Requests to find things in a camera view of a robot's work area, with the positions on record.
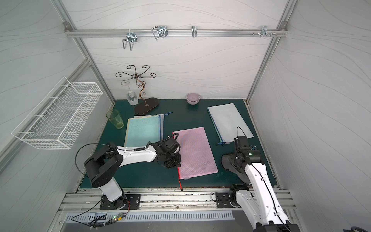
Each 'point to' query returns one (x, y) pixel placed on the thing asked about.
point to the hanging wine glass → (132, 96)
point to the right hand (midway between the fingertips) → (236, 162)
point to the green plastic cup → (113, 115)
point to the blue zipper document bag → (228, 123)
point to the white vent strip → (116, 217)
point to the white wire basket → (55, 123)
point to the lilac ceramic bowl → (192, 98)
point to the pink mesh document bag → (196, 156)
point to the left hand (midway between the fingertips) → (182, 166)
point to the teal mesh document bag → (141, 130)
